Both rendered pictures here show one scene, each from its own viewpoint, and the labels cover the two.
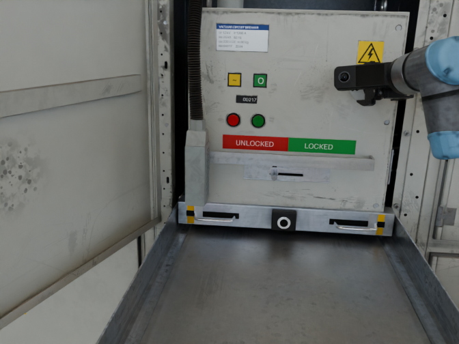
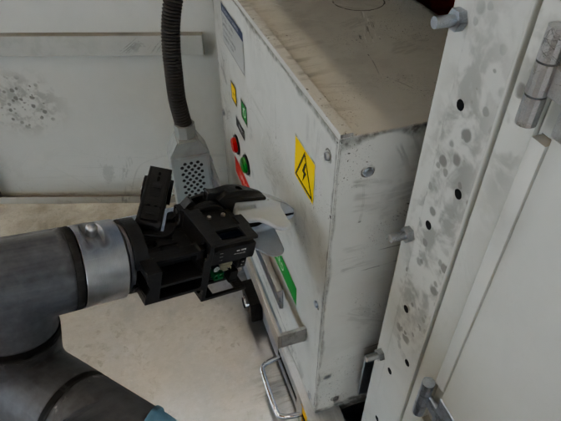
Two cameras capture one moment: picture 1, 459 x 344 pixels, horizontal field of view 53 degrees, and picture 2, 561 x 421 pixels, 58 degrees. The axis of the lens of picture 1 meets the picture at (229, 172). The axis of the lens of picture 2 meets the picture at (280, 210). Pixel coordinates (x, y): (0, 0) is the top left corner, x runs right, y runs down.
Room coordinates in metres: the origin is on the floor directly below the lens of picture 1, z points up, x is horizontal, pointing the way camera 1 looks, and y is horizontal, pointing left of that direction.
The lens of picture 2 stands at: (0.88, -0.69, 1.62)
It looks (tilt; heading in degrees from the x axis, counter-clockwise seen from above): 42 degrees down; 66
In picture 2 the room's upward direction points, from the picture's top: straight up
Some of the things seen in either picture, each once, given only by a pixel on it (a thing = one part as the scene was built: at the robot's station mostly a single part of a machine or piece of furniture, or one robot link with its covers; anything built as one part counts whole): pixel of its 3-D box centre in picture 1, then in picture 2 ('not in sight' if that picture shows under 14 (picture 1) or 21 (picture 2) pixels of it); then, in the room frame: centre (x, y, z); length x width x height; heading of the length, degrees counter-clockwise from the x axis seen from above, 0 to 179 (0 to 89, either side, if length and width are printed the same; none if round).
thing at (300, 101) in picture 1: (289, 119); (258, 189); (1.08, -0.14, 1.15); 0.48 x 0.01 x 0.48; 85
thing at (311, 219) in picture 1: (283, 215); (270, 295); (1.10, -0.14, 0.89); 0.54 x 0.05 x 0.06; 85
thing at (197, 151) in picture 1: (197, 166); (193, 174); (1.03, 0.07, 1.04); 0.08 x 0.05 x 0.17; 175
